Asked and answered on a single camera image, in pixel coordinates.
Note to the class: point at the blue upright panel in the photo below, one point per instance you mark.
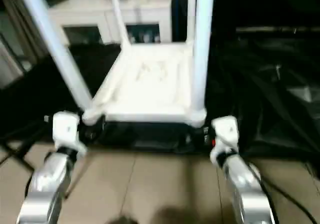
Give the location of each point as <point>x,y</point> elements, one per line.
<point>178,11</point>

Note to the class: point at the black mat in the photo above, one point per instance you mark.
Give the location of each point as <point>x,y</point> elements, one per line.
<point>262,84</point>

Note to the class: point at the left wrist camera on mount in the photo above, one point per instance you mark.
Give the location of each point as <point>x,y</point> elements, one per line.
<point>67,131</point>

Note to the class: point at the white plastic table leg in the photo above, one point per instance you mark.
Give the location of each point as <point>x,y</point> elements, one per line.
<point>191,14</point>
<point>60,46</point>
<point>203,54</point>
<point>121,16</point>

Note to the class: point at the dark metal bar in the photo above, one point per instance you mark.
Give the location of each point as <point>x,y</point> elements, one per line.
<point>277,29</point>

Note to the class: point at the grey curtain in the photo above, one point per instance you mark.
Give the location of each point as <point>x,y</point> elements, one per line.
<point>27,29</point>

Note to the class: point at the black table frame leg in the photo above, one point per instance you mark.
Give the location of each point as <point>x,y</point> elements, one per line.
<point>20,156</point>

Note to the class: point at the white sideboard cabinet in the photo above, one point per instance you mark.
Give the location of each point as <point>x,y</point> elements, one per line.
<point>87,14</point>

